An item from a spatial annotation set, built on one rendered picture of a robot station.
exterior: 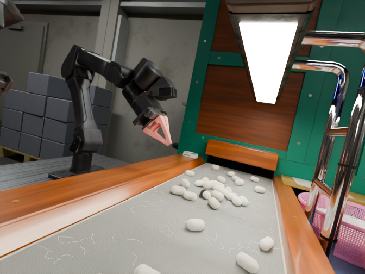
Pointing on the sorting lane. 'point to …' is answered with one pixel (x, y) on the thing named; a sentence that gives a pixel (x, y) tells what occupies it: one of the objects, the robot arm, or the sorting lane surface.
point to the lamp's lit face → (267, 55)
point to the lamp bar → (250, 10)
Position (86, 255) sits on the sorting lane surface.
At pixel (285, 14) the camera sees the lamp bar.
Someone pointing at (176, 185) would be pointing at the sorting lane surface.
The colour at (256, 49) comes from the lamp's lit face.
